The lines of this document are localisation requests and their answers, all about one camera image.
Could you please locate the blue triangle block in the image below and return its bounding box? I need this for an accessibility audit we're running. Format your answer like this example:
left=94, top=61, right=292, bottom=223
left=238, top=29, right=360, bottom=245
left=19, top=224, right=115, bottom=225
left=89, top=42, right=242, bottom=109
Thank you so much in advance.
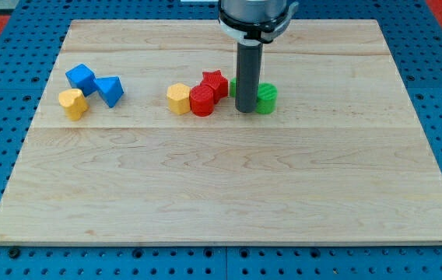
left=94, top=76, right=124, bottom=108

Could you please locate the red star block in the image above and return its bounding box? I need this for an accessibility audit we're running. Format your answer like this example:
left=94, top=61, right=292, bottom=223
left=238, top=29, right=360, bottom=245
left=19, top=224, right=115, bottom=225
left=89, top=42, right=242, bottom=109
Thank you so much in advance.
left=201, top=70, right=229, bottom=104

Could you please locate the green cylinder block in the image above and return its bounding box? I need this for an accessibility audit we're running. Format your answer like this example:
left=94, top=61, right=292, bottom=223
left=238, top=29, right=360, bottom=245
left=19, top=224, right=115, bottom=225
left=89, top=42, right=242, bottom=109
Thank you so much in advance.
left=255, top=82, right=278, bottom=114

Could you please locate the red cylinder block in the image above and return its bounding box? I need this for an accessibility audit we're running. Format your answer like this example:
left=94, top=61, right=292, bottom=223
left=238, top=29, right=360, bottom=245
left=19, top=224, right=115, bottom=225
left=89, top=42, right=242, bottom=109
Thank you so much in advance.
left=190, top=85, right=214, bottom=117

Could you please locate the green block behind rod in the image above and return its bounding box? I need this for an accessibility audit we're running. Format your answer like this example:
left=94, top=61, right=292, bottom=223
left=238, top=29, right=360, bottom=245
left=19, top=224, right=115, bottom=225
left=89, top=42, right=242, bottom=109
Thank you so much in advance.
left=229, top=77, right=237, bottom=97

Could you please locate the wooden board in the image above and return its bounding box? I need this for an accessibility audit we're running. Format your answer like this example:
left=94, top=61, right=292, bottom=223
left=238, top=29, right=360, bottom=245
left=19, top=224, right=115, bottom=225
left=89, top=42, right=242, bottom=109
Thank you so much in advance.
left=0, top=19, right=442, bottom=247

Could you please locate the yellow hexagon block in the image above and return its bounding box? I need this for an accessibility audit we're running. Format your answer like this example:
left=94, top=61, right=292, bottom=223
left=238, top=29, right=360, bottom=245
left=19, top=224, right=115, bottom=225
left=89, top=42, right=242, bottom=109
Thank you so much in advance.
left=167, top=83, right=191, bottom=115

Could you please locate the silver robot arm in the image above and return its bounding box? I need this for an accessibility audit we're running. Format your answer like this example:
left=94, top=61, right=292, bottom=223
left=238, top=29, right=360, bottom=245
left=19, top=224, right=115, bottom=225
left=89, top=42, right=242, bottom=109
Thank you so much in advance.
left=218, top=0, right=300, bottom=113

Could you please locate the blue cube block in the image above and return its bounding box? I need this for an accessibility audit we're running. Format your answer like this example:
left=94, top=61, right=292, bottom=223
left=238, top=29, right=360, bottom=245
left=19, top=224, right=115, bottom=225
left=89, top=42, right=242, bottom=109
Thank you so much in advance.
left=65, top=64, right=97, bottom=96

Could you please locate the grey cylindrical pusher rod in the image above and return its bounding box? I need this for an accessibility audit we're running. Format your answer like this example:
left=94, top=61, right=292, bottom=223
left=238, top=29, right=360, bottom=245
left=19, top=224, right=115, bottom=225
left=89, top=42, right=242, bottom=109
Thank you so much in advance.
left=235, top=43, right=263, bottom=113

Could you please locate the yellow heart block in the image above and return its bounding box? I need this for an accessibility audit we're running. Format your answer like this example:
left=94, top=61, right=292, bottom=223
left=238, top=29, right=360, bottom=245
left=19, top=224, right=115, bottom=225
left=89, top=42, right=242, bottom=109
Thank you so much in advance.
left=58, top=89, right=89, bottom=121

